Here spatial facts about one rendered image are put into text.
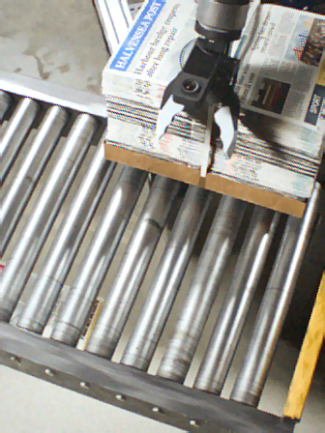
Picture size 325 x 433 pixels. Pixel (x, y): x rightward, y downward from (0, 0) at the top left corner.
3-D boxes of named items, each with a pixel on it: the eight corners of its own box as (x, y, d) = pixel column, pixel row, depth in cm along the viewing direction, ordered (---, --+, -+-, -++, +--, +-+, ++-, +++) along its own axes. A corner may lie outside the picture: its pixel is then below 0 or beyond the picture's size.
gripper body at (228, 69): (235, 93, 119) (251, 22, 112) (223, 112, 112) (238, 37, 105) (190, 80, 120) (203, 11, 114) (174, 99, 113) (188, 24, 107)
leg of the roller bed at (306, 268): (301, 316, 212) (351, 200, 151) (296, 333, 209) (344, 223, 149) (282, 309, 213) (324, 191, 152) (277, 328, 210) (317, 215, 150)
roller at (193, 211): (220, 162, 149) (233, 154, 144) (135, 383, 128) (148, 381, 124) (199, 149, 147) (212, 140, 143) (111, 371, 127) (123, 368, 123)
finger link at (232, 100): (247, 126, 114) (231, 72, 111) (245, 129, 113) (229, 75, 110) (218, 130, 116) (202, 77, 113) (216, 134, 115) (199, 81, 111)
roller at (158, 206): (189, 153, 150) (200, 144, 145) (101, 371, 129) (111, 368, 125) (167, 140, 148) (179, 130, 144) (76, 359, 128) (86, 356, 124)
